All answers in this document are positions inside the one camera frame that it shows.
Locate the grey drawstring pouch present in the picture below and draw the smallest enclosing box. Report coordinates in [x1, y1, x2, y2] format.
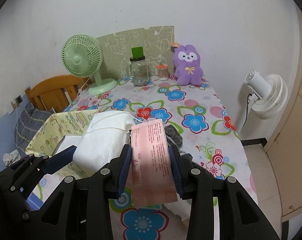
[165, 125, 183, 152]

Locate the yellow fabric storage box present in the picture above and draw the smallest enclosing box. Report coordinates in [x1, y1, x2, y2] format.
[25, 109, 102, 181]

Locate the pink paper tag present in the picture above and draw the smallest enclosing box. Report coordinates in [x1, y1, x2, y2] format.
[131, 119, 178, 207]

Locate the white towel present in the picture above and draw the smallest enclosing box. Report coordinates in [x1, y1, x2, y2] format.
[73, 111, 135, 176]

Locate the green tissue pack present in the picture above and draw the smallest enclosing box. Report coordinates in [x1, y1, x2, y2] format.
[141, 204, 162, 211]

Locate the white packet brown end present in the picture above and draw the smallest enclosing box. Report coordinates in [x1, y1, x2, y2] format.
[165, 199, 191, 221]

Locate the black umbrella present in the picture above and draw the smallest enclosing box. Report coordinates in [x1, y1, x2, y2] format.
[180, 153, 196, 168]

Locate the floral tablecloth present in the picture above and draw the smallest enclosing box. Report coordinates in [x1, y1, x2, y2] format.
[62, 77, 257, 239]

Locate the white crumpled cloth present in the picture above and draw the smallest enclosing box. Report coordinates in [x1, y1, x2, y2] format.
[3, 150, 21, 167]

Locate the grey plaid pillow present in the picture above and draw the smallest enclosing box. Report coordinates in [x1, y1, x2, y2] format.
[14, 102, 52, 156]

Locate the wooden bed headboard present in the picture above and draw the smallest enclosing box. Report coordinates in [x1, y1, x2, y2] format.
[25, 75, 91, 113]

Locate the cotton swab jar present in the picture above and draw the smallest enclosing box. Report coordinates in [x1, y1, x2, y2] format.
[156, 64, 169, 80]

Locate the glass jar green lid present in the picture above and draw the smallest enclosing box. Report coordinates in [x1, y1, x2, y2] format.
[130, 47, 150, 87]

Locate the purple plush bunny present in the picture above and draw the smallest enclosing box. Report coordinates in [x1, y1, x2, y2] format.
[172, 44, 204, 86]

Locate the green desk fan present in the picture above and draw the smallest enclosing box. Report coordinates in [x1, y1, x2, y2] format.
[61, 34, 117, 95]

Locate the white standing fan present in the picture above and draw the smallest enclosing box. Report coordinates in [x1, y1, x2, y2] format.
[245, 70, 288, 120]

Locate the beige door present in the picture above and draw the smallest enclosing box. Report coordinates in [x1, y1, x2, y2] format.
[264, 9, 302, 222]

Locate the green patterned board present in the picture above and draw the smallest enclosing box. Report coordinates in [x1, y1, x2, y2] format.
[97, 25, 174, 80]

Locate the wall power socket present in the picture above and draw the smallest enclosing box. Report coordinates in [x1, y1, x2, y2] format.
[11, 95, 23, 109]

